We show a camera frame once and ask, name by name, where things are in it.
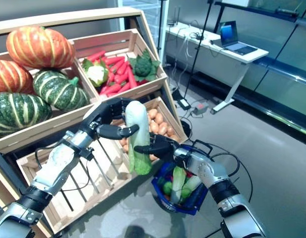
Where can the black device on rack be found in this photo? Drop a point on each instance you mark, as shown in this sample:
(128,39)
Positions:
(286,11)

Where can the large green striped pumpkin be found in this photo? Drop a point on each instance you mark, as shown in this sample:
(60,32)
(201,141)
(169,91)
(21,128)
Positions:
(18,112)

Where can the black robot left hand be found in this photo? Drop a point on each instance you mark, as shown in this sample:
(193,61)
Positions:
(100,116)

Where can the green bell pepper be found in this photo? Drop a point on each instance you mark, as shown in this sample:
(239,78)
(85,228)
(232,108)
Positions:
(167,187)
(185,193)

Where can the wooden crate of carrots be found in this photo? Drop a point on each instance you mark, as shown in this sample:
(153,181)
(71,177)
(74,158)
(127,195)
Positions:
(142,88)

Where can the grey box red button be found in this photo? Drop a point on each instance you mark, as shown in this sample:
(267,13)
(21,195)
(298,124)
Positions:
(200,107)

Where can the wooden crate white slat floor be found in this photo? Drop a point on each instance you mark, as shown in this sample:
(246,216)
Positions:
(68,210)

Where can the dark blue shelving rack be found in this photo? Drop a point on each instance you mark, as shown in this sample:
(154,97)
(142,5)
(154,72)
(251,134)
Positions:
(291,72)

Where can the large orange striped pumpkin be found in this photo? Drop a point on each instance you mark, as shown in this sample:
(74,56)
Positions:
(40,48)

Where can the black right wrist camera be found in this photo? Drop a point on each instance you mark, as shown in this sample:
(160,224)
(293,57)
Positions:
(180,162)

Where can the white framed glass cabinet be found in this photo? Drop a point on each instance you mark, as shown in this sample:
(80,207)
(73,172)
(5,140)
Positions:
(147,7)

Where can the white cauliflower green leaves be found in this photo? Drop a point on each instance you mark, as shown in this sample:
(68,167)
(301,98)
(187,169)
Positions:
(97,72)

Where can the green broccoli with leaves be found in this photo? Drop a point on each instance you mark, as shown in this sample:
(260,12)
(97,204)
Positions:
(144,66)

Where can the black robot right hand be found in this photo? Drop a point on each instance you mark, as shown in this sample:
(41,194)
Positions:
(162,147)

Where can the black round floor object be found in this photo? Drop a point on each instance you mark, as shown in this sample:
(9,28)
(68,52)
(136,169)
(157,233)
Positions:
(186,126)

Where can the wooden crate of potatoes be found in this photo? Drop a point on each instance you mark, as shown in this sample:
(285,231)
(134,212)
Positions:
(171,117)

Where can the blue plastic shopping basket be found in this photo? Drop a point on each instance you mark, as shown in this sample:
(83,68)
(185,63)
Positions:
(177,209)

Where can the green striped pumpkin with stem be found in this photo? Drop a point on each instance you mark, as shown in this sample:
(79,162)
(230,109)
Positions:
(59,90)

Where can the open grey laptop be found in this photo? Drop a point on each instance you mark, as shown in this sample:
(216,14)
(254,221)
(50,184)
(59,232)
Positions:
(233,38)

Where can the red carrot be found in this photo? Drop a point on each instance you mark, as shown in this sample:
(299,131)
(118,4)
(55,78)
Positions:
(95,56)
(114,60)
(125,87)
(110,89)
(132,78)

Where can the black router with antennas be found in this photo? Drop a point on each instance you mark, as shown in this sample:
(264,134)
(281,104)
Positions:
(173,22)

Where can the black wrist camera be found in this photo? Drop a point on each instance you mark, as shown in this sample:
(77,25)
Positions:
(88,154)
(180,162)

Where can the white desk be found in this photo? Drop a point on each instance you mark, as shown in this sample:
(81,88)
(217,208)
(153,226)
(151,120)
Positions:
(252,55)

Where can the brown potato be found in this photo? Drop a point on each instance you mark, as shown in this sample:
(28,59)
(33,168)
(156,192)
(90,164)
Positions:
(173,137)
(152,113)
(159,118)

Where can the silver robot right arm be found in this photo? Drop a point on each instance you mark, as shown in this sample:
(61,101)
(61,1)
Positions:
(207,171)

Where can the red chili pepper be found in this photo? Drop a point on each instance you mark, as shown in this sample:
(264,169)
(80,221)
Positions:
(190,174)

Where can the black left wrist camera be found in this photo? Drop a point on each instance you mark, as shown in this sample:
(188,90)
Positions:
(88,154)

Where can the wooden crate of pumpkins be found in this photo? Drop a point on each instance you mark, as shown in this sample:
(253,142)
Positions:
(38,131)

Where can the white box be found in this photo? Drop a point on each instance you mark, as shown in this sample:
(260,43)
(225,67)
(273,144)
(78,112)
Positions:
(235,2)

